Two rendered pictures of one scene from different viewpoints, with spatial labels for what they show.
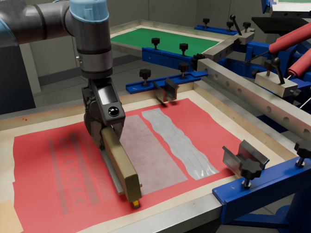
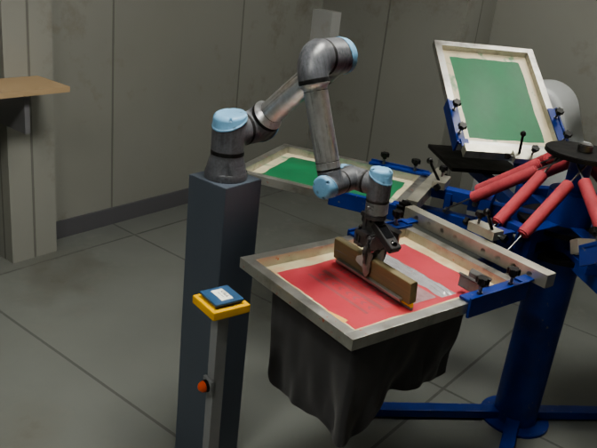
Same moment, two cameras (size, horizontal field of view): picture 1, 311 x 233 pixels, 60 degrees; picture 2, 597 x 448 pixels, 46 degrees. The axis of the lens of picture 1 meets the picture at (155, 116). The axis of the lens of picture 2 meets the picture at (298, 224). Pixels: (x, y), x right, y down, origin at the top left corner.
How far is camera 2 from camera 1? 1.79 m
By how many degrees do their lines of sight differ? 16
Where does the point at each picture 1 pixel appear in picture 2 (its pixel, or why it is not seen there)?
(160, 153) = not seen: hidden behind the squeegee
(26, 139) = (289, 274)
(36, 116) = (285, 256)
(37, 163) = (318, 289)
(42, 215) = (352, 314)
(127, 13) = (202, 114)
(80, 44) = (375, 198)
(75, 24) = (374, 186)
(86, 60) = (377, 208)
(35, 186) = (330, 300)
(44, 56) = (63, 187)
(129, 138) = not seen: hidden behind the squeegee
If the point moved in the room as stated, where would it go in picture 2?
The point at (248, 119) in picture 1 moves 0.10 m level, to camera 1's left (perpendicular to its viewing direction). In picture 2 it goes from (467, 259) to (441, 259)
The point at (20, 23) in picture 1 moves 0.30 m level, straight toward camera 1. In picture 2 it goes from (341, 184) to (411, 218)
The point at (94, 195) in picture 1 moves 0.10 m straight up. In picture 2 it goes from (378, 305) to (382, 276)
